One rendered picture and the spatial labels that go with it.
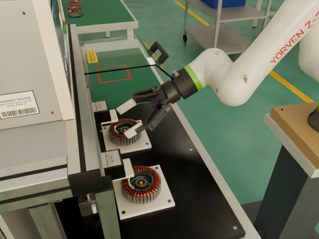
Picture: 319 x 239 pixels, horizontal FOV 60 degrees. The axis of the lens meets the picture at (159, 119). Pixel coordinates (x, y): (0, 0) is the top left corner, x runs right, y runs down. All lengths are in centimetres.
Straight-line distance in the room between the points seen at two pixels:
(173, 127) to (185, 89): 20
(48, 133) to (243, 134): 193
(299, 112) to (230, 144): 105
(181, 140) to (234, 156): 114
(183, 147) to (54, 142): 56
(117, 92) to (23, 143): 84
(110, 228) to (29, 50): 34
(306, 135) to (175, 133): 45
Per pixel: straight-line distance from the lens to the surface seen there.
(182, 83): 88
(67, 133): 49
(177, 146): 95
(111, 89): 131
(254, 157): 212
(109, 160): 70
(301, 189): 124
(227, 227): 77
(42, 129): 51
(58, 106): 50
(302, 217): 143
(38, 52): 46
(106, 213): 53
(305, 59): 114
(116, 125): 97
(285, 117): 115
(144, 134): 98
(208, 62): 88
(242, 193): 187
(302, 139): 107
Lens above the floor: 141
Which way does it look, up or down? 37 degrees down
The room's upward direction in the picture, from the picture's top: straight up
